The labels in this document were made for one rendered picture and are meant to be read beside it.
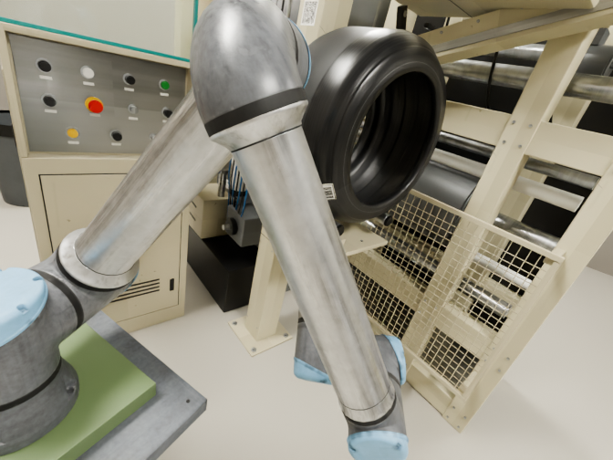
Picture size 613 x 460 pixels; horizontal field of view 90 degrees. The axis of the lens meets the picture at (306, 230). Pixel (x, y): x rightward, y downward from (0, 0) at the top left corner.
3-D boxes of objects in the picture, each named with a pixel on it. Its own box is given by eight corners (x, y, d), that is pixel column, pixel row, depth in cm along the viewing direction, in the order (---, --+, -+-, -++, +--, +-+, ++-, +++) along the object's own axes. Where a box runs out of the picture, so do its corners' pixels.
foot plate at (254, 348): (227, 323, 173) (227, 320, 172) (266, 308, 190) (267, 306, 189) (251, 357, 156) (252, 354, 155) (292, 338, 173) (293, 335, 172)
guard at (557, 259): (319, 277, 180) (352, 162, 149) (321, 277, 181) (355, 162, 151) (463, 402, 123) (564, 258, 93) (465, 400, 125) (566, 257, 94)
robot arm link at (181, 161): (2, 296, 62) (233, -50, 33) (76, 255, 77) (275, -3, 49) (65, 344, 65) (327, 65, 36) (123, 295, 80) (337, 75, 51)
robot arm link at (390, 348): (406, 407, 57) (339, 401, 59) (400, 359, 67) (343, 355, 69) (409, 370, 53) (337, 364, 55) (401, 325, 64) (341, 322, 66)
